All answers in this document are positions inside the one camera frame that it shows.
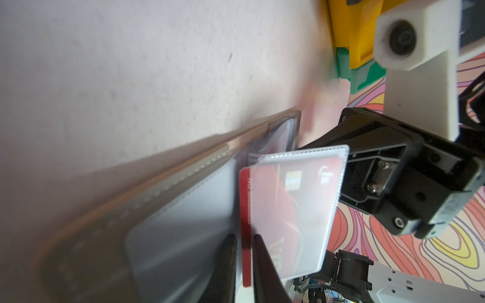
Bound green plastic bin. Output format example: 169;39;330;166
336;47;386;95

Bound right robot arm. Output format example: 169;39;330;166
303;75;484;302

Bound grey card holder wallet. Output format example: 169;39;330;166
35;109;351;303

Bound yellow plastic bin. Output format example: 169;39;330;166
328;0;405;69

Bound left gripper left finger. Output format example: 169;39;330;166
198;234;237;303

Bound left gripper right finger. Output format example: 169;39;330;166
252;234;291;303

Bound red VIP card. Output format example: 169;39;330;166
239;157;346;287

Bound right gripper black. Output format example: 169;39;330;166
304;107;484;239

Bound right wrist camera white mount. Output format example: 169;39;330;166
373;1;484;141

